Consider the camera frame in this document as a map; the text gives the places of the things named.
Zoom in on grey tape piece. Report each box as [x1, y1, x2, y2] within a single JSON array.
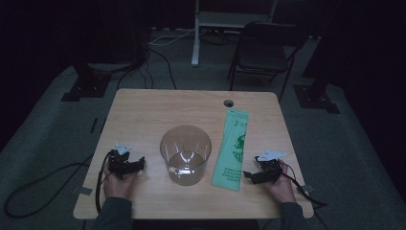
[[296, 184, 314, 195], [71, 186, 94, 196]]

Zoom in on white metal desk frame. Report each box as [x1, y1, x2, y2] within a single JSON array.
[[191, 0, 279, 67]]

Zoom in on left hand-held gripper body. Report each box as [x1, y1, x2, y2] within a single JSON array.
[[107, 142, 132, 180]]

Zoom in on black folding chair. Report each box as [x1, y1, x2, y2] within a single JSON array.
[[227, 20, 309, 104]]

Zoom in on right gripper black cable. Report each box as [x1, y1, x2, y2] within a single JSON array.
[[281, 162, 328, 208]]

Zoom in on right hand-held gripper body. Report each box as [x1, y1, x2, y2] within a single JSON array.
[[257, 149, 287, 185]]

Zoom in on black floor cable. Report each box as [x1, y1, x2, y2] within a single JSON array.
[[116, 47, 177, 90]]

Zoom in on clear plastic bin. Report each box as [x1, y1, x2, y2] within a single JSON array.
[[159, 124, 213, 187]]

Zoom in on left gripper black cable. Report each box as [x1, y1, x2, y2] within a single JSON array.
[[3, 150, 113, 219]]

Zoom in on green plastic bag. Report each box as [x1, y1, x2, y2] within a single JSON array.
[[210, 108, 250, 193]]

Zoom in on person's right hand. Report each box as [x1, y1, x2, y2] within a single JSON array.
[[262, 159, 296, 204]]

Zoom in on black stand with base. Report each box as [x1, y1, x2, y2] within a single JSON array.
[[60, 61, 113, 103], [292, 0, 341, 115]]

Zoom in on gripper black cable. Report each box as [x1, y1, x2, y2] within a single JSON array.
[[3, 150, 113, 219], [281, 162, 328, 208]]

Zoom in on white floor cable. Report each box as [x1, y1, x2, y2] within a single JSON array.
[[147, 28, 196, 46]]

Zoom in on person's left hand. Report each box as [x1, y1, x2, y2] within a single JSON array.
[[102, 172, 141, 199]]

